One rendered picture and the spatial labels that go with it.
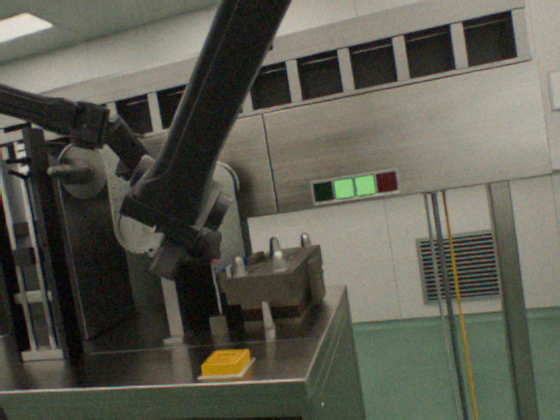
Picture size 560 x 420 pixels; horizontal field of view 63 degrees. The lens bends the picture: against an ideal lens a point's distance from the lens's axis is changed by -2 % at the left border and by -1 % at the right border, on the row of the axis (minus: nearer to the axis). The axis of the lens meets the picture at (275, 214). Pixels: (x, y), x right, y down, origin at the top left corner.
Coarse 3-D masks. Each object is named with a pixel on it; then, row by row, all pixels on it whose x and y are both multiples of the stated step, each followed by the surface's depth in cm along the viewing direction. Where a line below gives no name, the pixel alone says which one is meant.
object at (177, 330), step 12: (156, 240) 108; (180, 276) 110; (168, 288) 107; (180, 288) 109; (168, 300) 108; (180, 300) 108; (168, 312) 108; (180, 312) 107; (180, 324) 107; (168, 336) 108; (180, 336) 106
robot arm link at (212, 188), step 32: (224, 0) 34; (256, 0) 33; (288, 0) 33; (224, 32) 34; (256, 32) 34; (224, 64) 35; (256, 64) 36; (192, 96) 37; (224, 96) 37; (192, 128) 38; (224, 128) 38; (160, 160) 40; (192, 160) 39; (128, 192) 42; (160, 192) 41; (192, 192) 41; (160, 224) 43; (192, 224) 50
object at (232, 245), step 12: (228, 216) 123; (228, 228) 122; (240, 228) 131; (228, 240) 121; (240, 240) 130; (228, 252) 120; (240, 252) 129; (216, 264) 111; (228, 264) 119; (216, 276) 110
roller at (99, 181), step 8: (72, 152) 117; (80, 152) 116; (88, 152) 115; (96, 152) 115; (88, 160) 116; (96, 160) 115; (96, 168) 115; (104, 168) 115; (96, 176) 115; (104, 176) 115; (64, 184) 118; (72, 184) 117; (80, 184) 117; (88, 184) 116; (96, 184) 116; (104, 184) 115; (72, 192) 118; (80, 192) 117; (88, 192) 116; (96, 192) 116; (104, 192) 118
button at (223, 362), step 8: (216, 352) 88; (224, 352) 87; (232, 352) 86; (240, 352) 85; (248, 352) 87; (208, 360) 84; (216, 360) 83; (224, 360) 83; (232, 360) 82; (240, 360) 82; (248, 360) 86; (208, 368) 82; (216, 368) 81; (224, 368) 81; (232, 368) 81; (240, 368) 82
